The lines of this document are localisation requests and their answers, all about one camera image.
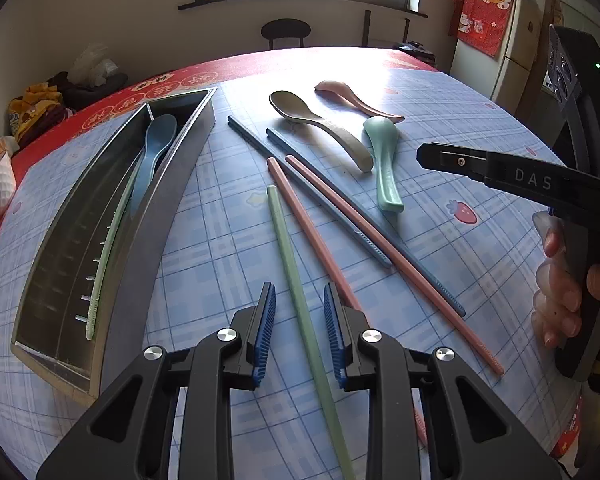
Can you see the yellow and red bag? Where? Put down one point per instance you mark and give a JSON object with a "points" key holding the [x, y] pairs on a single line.
{"points": [[35, 110]]}

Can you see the small black object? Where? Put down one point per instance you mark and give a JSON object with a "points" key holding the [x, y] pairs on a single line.
{"points": [[415, 50]]}

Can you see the blue plaid tablecloth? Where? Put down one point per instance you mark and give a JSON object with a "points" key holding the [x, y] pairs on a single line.
{"points": [[230, 220]]}

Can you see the clear plastic bag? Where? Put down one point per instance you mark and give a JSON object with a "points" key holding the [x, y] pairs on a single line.
{"points": [[92, 62]]}

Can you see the person's right hand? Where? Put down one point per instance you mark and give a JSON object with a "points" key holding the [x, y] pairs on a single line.
{"points": [[555, 300]]}

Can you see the pink spoon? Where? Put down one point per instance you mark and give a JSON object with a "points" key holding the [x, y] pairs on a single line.
{"points": [[330, 87]]}

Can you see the red printed cloth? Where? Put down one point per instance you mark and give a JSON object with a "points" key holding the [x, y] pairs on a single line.
{"points": [[480, 20]]}

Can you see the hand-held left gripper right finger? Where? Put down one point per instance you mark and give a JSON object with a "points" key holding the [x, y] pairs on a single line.
{"points": [[332, 330]]}

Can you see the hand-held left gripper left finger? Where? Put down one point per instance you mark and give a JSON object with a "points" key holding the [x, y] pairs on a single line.
{"points": [[265, 330]]}

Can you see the blue spoon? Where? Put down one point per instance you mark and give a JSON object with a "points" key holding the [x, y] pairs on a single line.
{"points": [[160, 130]]}

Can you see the white refrigerator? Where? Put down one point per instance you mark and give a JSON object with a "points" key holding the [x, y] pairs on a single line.
{"points": [[515, 50]]}

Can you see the black round chair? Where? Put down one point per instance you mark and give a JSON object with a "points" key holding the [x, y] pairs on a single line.
{"points": [[285, 30]]}

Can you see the green chopstick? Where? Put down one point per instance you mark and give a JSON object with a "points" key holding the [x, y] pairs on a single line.
{"points": [[98, 285], [291, 260]]}

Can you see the pink chopstick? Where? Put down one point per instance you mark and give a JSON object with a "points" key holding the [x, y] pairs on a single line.
{"points": [[285, 185], [300, 170]]}

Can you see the green spoon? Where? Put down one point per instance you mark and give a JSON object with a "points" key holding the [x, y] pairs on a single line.
{"points": [[380, 132]]}

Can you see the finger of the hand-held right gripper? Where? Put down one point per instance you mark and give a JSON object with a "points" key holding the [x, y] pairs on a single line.
{"points": [[450, 160]]}

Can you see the beige spoon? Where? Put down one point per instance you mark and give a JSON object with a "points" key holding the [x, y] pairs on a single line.
{"points": [[287, 105]]}

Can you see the metal utensil tray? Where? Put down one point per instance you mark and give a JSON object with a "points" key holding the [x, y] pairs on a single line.
{"points": [[165, 220]]}

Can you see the blue chopstick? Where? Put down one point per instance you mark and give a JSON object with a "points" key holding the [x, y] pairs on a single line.
{"points": [[250, 137], [279, 140]]}

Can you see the dark bag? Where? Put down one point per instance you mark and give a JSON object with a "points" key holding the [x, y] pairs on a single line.
{"points": [[90, 92]]}

